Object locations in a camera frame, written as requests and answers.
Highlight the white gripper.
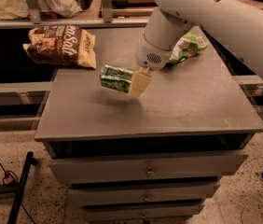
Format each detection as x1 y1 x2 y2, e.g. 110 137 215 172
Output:
128 7 193 98

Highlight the green soda can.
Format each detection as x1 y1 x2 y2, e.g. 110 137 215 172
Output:
99 64 133 93

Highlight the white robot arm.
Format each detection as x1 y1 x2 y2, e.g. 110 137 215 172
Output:
135 0 263 79

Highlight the green chip bag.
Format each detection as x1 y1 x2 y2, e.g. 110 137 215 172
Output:
168 33 208 64

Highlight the brown chip bag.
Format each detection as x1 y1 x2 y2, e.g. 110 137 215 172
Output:
22 25 96 69

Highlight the grey drawer cabinet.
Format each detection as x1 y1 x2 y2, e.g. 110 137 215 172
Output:
34 26 263 224

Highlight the top grey drawer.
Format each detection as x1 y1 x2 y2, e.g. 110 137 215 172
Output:
48 150 248 184

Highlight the grey drawer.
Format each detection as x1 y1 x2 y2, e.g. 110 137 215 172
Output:
82 203 204 222
48 150 248 184
68 181 220 206

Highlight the middle grey drawer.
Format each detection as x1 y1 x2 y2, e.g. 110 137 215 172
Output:
68 181 220 206

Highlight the bottom grey drawer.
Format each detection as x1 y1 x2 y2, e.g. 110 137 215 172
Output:
82 203 204 222

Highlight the black stand leg left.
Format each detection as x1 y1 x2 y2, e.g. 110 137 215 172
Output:
0 151 37 224

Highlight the metal rail frame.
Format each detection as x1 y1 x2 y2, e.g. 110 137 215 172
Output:
0 0 154 29

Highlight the black cable with orange clip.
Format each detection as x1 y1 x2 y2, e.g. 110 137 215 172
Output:
0 143 36 224

